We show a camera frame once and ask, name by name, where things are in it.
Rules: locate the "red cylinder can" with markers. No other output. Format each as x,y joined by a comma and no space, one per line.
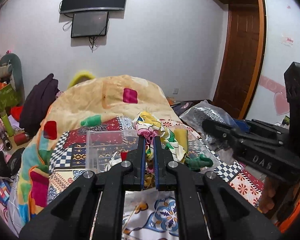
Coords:
21,138

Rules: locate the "pink heart wall sticker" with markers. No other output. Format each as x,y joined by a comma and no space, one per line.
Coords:
281,104

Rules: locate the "red velvet pouch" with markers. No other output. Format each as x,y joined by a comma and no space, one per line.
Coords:
124,156

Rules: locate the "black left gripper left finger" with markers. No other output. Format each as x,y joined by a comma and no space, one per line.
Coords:
92,206

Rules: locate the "person's hand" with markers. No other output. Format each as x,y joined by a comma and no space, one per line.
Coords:
269,192

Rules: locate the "brown wooden door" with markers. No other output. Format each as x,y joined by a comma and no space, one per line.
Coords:
242,58

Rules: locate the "patchwork patterned blanket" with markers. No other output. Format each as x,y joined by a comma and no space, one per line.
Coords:
149,214

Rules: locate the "clear plastic storage box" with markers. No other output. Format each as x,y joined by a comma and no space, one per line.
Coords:
100,147

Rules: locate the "grey green plush toy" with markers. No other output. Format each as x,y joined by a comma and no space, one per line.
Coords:
11,72

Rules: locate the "silver plastic bag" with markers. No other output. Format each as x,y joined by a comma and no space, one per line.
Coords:
197,114

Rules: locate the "beige fleece blanket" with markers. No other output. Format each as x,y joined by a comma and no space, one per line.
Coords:
106,97

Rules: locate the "yellow fuzzy plush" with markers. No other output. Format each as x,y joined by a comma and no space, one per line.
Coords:
81,76

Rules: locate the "black plastic bag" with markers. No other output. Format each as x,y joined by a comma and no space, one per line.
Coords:
10,168

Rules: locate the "green knitted cloth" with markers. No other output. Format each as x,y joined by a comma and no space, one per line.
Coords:
199,162

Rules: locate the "dark purple coat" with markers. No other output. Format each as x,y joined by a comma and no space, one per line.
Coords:
37,104

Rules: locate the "small wall monitor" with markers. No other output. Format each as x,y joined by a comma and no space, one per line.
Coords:
89,24

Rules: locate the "green cardboard box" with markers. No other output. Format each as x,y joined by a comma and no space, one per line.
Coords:
9,98

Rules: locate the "wall power outlet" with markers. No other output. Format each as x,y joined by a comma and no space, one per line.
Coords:
175,91

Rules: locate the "white drawstring pouch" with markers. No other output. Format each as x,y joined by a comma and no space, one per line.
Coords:
115,159

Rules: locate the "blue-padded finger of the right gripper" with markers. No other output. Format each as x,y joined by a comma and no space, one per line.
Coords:
243,126

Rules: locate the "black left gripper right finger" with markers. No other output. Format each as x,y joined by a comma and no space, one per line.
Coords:
207,207

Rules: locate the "floral patterned cloth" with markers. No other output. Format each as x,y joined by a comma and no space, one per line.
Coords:
149,127

